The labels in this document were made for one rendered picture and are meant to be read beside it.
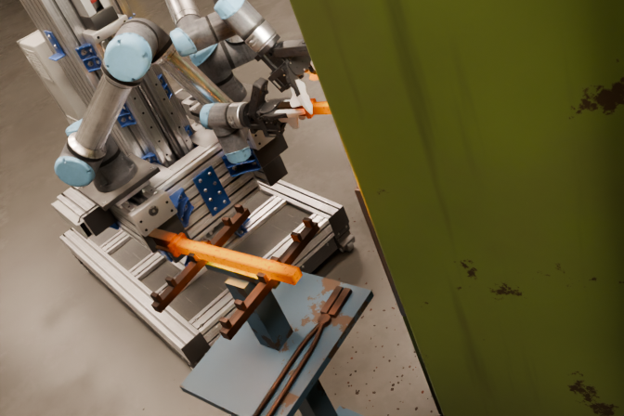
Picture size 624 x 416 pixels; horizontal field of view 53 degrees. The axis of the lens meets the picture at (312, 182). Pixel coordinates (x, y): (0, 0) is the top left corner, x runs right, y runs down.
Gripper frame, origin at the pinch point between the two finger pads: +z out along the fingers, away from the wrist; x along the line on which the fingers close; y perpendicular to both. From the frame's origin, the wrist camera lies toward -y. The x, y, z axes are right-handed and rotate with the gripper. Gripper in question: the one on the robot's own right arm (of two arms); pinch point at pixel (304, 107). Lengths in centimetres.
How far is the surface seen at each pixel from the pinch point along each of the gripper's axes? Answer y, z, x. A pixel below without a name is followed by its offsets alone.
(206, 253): 4, 0, 51
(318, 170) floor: 101, -81, -97
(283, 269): 4, 21, 52
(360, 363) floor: 101, -10, 9
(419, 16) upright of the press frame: -44, 60, 49
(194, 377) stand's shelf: 31, -8, 65
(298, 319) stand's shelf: 31, 10, 44
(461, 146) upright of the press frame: -24, 61, 48
